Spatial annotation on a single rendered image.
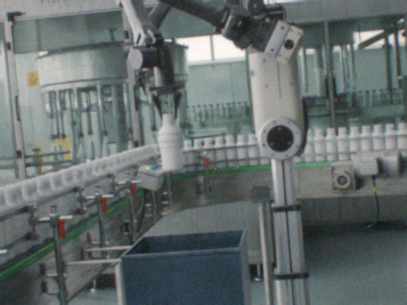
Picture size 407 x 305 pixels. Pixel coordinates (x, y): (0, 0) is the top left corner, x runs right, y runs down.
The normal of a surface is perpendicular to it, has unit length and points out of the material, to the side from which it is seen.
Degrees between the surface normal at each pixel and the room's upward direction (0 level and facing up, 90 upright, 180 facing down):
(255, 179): 90
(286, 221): 90
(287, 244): 90
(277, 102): 101
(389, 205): 90
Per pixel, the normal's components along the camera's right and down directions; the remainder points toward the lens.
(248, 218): -0.10, 0.06
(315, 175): -0.40, 0.08
